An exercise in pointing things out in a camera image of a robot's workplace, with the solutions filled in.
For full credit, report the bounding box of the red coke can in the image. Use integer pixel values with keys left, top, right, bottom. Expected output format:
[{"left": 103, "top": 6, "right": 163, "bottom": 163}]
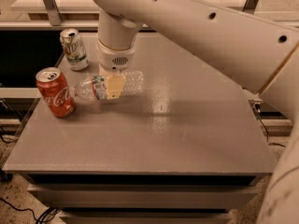
[{"left": 36, "top": 67, "right": 75, "bottom": 118}]

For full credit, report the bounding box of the green white 7up can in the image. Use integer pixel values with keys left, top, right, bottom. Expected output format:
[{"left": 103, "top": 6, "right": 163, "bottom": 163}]
[{"left": 60, "top": 28, "right": 89, "bottom": 71}]

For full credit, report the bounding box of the black floor cable left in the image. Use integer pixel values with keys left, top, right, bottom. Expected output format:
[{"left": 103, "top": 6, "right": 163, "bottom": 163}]
[{"left": 0, "top": 196, "right": 60, "bottom": 224}]

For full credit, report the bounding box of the clear plastic water bottle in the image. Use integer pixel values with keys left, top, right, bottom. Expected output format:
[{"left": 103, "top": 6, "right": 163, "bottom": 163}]
[{"left": 70, "top": 71, "right": 144, "bottom": 102}]

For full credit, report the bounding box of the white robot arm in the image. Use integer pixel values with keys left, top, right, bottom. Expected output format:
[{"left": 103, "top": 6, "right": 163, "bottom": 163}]
[{"left": 93, "top": 0, "right": 299, "bottom": 224}]

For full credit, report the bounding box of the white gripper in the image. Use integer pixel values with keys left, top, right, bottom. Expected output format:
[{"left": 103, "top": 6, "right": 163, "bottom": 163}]
[{"left": 96, "top": 40, "right": 135, "bottom": 100}]

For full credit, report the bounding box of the black cable right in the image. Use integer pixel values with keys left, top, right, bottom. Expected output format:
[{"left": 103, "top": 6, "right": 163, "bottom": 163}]
[{"left": 250, "top": 100, "right": 286, "bottom": 147}]

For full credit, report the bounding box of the metal window frame rail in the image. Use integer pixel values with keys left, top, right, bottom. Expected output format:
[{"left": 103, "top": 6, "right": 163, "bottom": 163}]
[{"left": 0, "top": 0, "right": 299, "bottom": 31}]

